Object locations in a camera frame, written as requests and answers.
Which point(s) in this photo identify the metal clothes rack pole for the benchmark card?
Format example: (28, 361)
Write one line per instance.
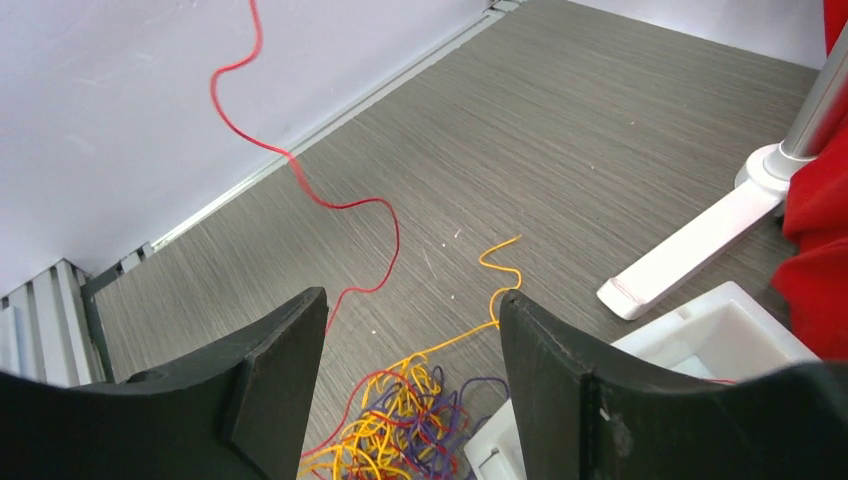
(823, 108)

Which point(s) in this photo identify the white plastic bin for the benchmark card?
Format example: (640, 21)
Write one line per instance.
(724, 336)

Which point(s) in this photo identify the red t-shirt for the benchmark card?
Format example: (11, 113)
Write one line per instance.
(814, 281)

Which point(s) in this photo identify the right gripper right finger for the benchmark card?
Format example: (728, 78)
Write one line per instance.
(587, 410)

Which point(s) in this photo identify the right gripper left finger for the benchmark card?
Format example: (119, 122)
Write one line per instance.
(236, 408)

